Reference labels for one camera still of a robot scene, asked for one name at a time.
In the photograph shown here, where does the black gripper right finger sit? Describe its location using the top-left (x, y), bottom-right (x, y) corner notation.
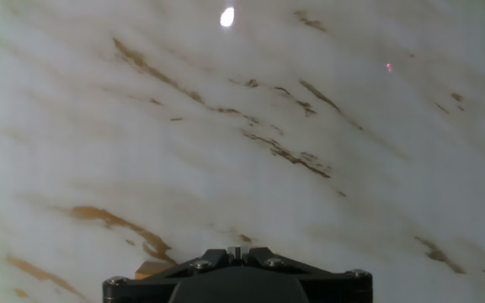
top-left (238, 247), bottom-right (373, 303)

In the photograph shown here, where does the white marble pattern mat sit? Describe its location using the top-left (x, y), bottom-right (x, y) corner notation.
top-left (0, 0), bottom-right (485, 303)

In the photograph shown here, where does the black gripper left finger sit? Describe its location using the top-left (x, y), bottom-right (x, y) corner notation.
top-left (102, 247), bottom-right (238, 303)

